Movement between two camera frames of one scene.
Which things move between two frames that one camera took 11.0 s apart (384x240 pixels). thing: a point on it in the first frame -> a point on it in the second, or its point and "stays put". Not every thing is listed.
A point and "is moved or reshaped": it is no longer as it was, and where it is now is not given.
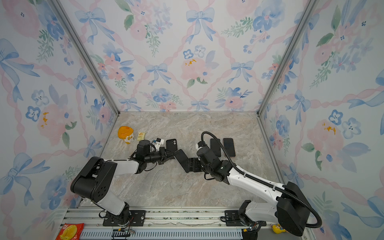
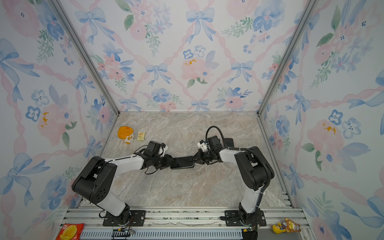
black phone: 183,159 is moved or reshaped
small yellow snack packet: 141,136 stays put
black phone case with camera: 171,145 is moved or reshaped
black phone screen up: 229,146 stays put
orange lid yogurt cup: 126,134 stays put
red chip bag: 70,231 stays put
